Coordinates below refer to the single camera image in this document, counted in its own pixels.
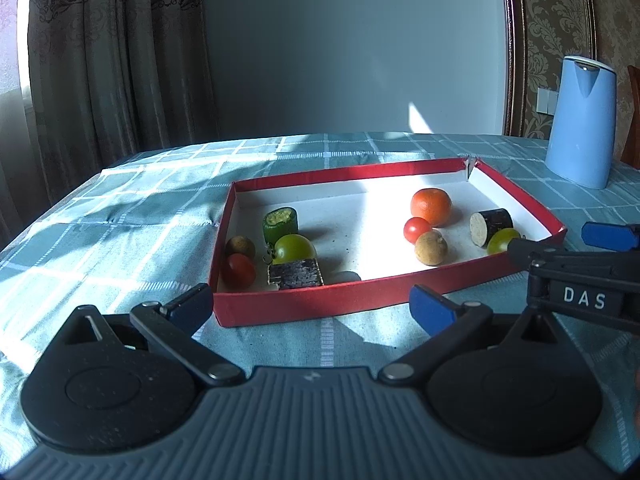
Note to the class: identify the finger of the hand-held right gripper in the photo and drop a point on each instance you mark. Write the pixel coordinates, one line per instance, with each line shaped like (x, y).
(607, 236)
(527, 251)

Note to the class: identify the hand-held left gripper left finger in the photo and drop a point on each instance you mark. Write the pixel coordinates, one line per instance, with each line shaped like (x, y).
(189, 305)

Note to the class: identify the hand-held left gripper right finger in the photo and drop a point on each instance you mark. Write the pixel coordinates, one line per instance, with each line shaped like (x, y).
(431, 306)

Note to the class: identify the green tomato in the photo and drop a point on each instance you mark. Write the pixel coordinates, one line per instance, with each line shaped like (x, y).
(295, 249)
(502, 240)

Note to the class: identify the large brown round fruit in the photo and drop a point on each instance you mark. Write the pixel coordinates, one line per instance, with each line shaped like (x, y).
(431, 248)

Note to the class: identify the small brown round fruit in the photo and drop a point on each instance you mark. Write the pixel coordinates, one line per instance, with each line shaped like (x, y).
(240, 246)

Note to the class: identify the red cardboard tray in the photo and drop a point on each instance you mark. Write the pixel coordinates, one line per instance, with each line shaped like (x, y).
(350, 305)

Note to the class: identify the round eggplant piece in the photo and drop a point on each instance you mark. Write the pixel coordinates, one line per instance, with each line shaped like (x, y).
(491, 225)

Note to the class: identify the red cherry tomato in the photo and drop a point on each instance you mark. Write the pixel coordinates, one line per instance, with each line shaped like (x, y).
(417, 229)
(238, 270)

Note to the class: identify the orange mandarin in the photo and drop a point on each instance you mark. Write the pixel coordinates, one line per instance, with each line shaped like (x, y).
(431, 206)

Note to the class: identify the teal checked tablecloth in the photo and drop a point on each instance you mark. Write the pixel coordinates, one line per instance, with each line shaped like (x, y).
(150, 210)

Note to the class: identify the dark sushi block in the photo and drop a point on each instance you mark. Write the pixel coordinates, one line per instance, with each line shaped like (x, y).
(295, 275)

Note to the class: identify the blue kettle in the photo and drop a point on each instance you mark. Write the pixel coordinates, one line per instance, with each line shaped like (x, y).
(582, 120)

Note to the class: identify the green cucumber piece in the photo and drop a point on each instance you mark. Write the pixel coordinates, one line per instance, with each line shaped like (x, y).
(280, 224)

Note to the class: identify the wooden chair back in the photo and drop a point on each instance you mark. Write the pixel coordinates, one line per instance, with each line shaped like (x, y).
(634, 115)

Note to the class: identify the brown patterned curtain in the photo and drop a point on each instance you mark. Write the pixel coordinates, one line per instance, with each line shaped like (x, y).
(120, 60)

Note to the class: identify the sheer white curtain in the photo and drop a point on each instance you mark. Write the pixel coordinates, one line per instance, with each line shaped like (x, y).
(12, 85)

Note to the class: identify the white wall switch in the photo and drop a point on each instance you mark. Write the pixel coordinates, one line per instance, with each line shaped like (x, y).
(547, 100)

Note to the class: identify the wooden wall frame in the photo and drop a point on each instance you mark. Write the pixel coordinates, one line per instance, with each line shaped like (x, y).
(515, 45)

